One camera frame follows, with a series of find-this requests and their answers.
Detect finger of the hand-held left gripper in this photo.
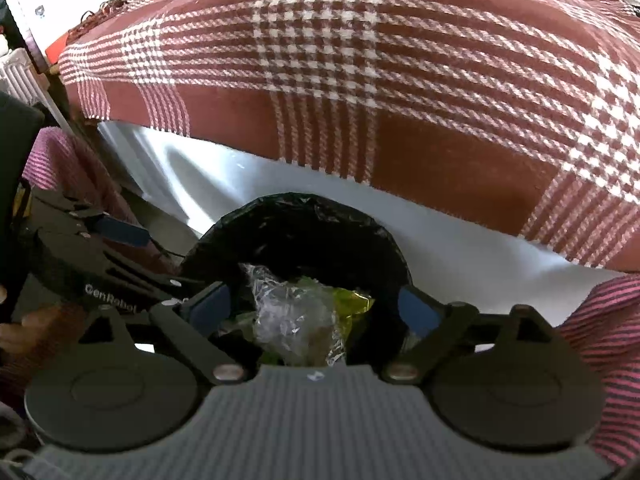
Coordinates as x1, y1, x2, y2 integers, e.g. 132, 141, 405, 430
34, 187, 152, 251
106, 252, 202, 307

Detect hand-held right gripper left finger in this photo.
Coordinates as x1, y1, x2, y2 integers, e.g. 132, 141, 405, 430
74, 281, 248, 387

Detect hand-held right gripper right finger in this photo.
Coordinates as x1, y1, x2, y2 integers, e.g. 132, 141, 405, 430
379, 284, 559, 385

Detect clear plastic wrapper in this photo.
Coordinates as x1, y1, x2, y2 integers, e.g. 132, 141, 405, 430
240, 262, 351, 367

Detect black bag lined trash bin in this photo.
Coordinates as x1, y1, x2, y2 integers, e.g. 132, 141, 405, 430
182, 192, 413, 363

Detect person's left hand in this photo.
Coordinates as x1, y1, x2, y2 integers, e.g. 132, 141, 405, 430
0, 284, 97, 369

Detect white furniture panel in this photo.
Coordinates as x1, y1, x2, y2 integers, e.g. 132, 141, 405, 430
97, 120, 621, 322

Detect white radiator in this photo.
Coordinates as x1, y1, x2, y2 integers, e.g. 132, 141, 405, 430
0, 50, 51, 107

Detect pink striped pants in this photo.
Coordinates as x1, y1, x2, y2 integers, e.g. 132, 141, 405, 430
22, 127, 640, 468

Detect red plaid blanket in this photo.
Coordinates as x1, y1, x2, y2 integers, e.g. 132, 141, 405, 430
59, 0, 640, 268

